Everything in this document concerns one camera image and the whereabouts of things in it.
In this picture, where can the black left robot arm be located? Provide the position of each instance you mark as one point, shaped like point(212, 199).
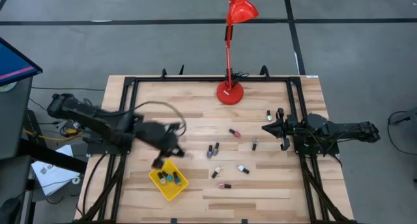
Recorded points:
point(94, 121)

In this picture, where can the red desk lamp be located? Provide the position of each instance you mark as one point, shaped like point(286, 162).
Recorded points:
point(230, 93)

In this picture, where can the light pink nail polish bottle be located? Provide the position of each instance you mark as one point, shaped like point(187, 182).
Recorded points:
point(222, 185)

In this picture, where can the yellow plastic basket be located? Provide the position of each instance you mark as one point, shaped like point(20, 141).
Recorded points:
point(169, 192)

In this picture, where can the black aluminium rig frame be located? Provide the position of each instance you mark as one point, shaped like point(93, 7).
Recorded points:
point(195, 78)

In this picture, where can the black desk leg bar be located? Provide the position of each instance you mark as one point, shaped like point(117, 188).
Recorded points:
point(52, 156)

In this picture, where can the pale round disc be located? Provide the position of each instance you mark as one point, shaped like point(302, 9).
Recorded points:
point(6, 87)

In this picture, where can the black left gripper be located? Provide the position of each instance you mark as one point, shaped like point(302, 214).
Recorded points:
point(156, 134)

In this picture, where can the white tape roll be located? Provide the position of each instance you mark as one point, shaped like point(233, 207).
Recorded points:
point(76, 180)

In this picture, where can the pale gold nail polish bottle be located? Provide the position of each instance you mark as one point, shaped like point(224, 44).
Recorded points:
point(269, 117)

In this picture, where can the dark grey desk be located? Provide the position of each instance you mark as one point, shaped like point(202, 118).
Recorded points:
point(13, 120)

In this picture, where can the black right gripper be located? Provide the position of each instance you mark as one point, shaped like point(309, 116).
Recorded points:
point(288, 129)

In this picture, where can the clear nail polish bottle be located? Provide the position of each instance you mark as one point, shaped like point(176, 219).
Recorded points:
point(161, 178)

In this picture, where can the pale yellow nail polish bottle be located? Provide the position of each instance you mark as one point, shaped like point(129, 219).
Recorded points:
point(215, 174)

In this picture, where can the white nail polish bottle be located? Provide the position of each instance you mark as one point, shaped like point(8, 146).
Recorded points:
point(242, 168)

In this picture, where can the taupe nail polish bottle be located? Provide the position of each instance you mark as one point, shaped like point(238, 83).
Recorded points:
point(215, 151)

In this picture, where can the silver nail polish bottle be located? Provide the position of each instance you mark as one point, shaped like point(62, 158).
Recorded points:
point(254, 145)

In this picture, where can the white paper booklet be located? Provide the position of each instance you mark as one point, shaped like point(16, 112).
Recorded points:
point(52, 175)

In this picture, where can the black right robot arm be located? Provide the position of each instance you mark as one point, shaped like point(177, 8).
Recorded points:
point(345, 128)

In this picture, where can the purple nail polish bottle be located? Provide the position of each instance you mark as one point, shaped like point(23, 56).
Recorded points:
point(209, 153)

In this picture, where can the blue nail polish bottle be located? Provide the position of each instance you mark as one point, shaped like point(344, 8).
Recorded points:
point(176, 178)

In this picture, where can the blue screen monitor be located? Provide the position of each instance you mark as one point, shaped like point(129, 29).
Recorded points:
point(13, 64)

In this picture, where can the teal nail polish bottle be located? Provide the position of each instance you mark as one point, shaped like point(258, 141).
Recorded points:
point(169, 177)

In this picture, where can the magenta nail polish bottle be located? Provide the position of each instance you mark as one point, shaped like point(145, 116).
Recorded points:
point(237, 134)

